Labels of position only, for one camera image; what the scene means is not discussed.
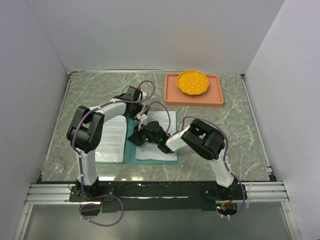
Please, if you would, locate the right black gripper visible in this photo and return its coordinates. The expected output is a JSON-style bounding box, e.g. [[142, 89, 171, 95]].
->
[[128, 123, 160, 148]]

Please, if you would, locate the teal file folder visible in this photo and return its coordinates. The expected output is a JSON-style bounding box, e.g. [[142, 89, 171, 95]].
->
[[108, 119, 178, 165]]

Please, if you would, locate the printed paper sheet top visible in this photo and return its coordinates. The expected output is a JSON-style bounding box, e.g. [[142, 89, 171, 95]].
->
[[95, 116, 127, 164]]

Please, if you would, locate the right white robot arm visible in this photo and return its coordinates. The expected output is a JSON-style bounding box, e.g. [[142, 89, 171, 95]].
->
[[127, 118, 237, 200]]

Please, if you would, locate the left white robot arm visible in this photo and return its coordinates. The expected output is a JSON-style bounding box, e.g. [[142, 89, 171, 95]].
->
[[66, 86, 147, 201]]

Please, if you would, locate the orange dotted plate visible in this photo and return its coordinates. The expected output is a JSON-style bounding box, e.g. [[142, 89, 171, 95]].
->
[[176, 70, 210, 96]]

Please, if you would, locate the pink rectangular tray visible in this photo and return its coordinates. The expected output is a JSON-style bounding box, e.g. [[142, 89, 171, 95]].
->
[[163, 70, 224, 108]]

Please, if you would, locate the clear glass cup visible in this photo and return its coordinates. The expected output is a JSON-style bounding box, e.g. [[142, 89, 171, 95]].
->
[[38, 154, 65, 175]]

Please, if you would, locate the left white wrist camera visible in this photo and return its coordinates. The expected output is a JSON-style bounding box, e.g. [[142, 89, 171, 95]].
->
[[137, 84, 149, 102]]

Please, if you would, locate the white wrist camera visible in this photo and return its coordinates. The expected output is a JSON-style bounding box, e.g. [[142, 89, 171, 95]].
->
[[137, 84, 149, 102], [135, 112, 148, 130]]

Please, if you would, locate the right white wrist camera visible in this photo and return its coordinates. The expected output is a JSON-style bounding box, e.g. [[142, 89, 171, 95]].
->
[[135, 112, 148, 130]]

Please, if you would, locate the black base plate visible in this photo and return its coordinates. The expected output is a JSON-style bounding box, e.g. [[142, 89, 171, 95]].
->
[[69, 180, 247, 213]]

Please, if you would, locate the aluminium frame rail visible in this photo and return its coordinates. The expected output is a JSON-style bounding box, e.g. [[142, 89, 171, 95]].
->
[[25, 181, 289, 205]]

